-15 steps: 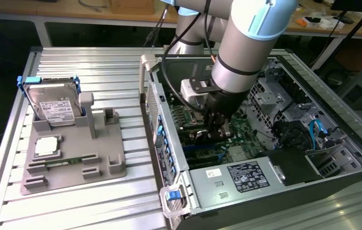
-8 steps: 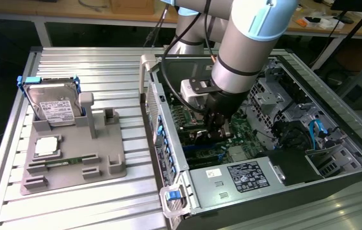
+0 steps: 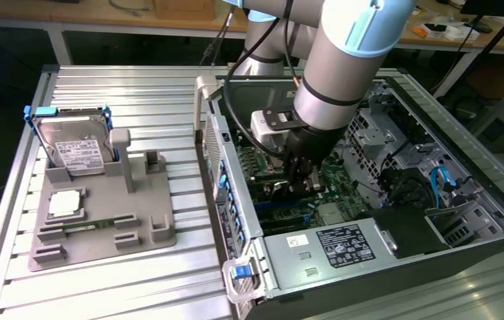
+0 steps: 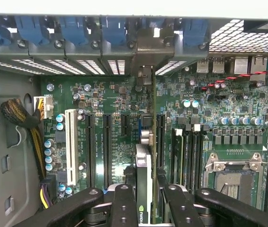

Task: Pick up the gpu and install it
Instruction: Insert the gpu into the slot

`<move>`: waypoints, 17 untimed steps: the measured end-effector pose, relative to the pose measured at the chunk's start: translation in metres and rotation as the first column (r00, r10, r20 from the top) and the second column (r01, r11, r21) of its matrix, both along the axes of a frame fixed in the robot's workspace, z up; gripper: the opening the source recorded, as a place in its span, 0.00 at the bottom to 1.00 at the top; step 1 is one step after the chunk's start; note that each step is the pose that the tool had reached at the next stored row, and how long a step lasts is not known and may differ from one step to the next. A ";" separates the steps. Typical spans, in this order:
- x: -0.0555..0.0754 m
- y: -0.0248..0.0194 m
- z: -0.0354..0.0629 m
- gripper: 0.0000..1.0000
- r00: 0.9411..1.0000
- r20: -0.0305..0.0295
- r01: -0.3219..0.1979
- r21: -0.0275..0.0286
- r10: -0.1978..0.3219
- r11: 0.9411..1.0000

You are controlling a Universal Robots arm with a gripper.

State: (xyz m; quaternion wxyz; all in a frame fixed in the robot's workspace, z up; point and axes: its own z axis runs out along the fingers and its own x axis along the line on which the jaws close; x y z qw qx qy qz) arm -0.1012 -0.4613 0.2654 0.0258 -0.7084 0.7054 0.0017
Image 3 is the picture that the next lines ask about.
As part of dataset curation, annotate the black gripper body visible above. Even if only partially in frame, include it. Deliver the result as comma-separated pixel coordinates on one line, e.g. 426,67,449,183
285,126,347,164

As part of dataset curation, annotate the green motherboard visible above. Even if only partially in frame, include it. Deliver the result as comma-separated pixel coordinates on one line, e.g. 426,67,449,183
234,128,369,234

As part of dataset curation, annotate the silver chipset heat sink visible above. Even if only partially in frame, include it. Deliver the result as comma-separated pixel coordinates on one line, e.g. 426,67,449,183
318,203,351,225

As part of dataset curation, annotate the grey metal disk bay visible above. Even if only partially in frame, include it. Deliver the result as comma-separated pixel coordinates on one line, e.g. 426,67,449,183
345,93,440,187

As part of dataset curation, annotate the grey power supply unit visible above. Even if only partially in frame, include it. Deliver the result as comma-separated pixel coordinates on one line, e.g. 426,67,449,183
262,219,400,291

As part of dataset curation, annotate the black open PC case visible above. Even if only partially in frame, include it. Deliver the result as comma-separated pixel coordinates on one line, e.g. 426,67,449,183
191,75,504,320

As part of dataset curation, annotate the grey parts rack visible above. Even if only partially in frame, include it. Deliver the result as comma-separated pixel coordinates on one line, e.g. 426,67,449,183
27,128,178,273

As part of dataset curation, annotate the green RAM stick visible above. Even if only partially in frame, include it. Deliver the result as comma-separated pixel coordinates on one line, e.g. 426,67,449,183
63,218,118,233

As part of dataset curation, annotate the silver hard disk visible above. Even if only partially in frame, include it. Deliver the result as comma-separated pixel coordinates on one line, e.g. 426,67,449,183
36,115,111,177

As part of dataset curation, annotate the silver CPU chip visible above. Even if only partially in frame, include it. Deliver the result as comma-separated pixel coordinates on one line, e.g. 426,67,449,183
50,191,82,216

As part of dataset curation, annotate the black monitor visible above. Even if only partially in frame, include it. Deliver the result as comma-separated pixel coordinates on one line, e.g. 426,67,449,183
458,0,504,17

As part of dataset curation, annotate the blue disk carrier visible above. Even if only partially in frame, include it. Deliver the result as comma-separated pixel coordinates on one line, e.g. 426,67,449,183
23,103,115,167

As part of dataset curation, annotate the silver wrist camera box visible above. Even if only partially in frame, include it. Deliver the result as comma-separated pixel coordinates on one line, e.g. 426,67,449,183
250,108,306,151

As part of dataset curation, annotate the thick black camera cable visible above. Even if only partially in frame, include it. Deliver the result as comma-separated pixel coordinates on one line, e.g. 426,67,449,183
223,0,299,159

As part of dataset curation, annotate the blue disk wire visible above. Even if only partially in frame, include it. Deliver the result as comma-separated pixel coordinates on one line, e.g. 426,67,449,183
428,165,456,209

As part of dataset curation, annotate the blue case handle latch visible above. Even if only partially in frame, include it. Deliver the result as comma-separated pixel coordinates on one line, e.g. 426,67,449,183
229,265,251,280

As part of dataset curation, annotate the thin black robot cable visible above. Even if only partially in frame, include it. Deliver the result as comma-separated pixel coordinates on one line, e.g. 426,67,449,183
201,6,235,66

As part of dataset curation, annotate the wooden desk white frame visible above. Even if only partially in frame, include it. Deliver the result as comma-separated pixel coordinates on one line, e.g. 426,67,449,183
0,0,249,66
395,0,504,97

